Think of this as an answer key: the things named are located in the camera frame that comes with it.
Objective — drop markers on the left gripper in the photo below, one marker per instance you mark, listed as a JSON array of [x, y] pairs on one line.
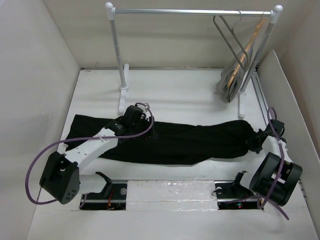
[[150, 134]]

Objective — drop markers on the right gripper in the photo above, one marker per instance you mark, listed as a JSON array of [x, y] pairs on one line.
[[250, 143]]

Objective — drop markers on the black trousers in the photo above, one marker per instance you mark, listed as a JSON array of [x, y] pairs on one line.
[[184, 144]]

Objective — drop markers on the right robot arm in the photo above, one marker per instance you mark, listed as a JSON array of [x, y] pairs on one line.
[[277, 176]]

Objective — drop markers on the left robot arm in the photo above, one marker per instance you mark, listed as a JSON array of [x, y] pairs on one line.
[[63, 176]]

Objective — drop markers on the grey hanging trousers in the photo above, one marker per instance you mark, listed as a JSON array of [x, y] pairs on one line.
[[229, 92]]

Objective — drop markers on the wooden hanger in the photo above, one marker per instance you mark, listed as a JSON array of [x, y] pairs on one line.
[[247, 48]]

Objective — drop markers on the silver clothes rack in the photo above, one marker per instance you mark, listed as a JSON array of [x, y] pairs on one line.
[[187, 38]]

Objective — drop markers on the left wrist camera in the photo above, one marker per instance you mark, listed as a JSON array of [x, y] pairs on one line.
[[134, 116]]

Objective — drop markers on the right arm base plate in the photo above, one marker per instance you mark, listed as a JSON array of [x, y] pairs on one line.
[[233, 196]]

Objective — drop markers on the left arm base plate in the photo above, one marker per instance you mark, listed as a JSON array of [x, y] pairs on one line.
[[114, 199]]

